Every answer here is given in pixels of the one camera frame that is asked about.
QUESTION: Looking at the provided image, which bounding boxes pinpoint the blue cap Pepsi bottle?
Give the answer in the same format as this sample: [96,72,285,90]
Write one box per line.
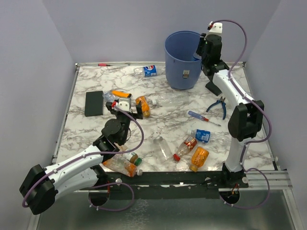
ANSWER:
[193,53,201,60]

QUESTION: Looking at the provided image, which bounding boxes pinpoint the black box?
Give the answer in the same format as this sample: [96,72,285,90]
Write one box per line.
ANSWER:
[205,81,222,96]
[84,91,104,117]

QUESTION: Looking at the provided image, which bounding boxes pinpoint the orange bottle front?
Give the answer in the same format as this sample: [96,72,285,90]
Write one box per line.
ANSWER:
[189,147,209,172]

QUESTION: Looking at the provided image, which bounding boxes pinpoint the green cap bottle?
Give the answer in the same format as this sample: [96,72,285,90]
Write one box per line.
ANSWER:
[122,152,142,166]

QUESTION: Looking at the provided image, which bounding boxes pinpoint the clear bottle white cap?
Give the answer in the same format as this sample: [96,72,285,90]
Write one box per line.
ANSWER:
[152,93,189,107]

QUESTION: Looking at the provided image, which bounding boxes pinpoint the small clear crushed bottle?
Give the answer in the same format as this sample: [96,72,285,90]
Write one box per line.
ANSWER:
[103,91,118,102]

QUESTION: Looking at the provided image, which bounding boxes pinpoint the blue label water bottle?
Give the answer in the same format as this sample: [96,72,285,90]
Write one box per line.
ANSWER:
[187,128,228,144]

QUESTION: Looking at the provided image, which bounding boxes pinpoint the small orange juice bottle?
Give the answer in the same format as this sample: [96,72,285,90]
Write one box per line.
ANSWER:
[135,96,151,118]

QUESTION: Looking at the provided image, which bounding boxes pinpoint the Pepsi bottle on table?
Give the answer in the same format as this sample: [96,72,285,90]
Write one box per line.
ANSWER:
[133,65,158,77]

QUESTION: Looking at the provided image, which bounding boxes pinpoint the red marker pen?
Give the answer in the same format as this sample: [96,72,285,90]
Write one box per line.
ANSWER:
[97,63,112,67]

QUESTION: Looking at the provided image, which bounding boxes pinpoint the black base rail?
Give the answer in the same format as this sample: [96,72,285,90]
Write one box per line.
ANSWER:
[49,165,250,201]

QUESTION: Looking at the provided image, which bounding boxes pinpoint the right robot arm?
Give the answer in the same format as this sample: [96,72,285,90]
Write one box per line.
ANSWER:
[196,33,264,187]

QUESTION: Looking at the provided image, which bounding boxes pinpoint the orange bottle white cap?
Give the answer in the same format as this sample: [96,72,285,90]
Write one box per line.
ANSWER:
[102,154,143,177]

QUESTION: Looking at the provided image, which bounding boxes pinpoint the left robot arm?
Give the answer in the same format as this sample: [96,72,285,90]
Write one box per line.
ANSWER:
[19,98,143,215]

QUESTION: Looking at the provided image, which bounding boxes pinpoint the red cap tea bottle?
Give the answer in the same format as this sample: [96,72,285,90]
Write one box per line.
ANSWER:
[173,136,197,161]

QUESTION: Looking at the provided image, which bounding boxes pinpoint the blue plastic bin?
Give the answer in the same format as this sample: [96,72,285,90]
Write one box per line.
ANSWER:
[164,31,201,90]

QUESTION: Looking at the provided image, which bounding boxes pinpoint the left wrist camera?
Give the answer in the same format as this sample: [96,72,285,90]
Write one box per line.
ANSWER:
[117,97,131,112]

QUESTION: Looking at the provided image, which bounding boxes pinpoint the clear wide bottle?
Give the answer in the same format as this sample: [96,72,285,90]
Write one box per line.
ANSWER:
[153,136,173,163]

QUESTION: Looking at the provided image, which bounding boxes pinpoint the blue handled pliers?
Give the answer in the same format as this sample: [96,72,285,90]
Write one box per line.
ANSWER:
[206,96,227,120]

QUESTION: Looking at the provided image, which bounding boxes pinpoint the black box right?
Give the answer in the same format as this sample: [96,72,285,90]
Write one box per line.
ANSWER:
[205,81,222,96]

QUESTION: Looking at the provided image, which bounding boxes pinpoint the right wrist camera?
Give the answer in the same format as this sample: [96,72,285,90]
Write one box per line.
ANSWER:
[207,22,223,36]

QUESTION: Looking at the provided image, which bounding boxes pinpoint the orange utility knife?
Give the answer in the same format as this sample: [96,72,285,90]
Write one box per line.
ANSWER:
[111,91,132,98]

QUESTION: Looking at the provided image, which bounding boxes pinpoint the black box left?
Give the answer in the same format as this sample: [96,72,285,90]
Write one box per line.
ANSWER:
[84,91,104,117]

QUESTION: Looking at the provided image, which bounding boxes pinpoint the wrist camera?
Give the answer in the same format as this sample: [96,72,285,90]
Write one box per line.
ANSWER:
[117,97,131,112]
[207,22,223,36]

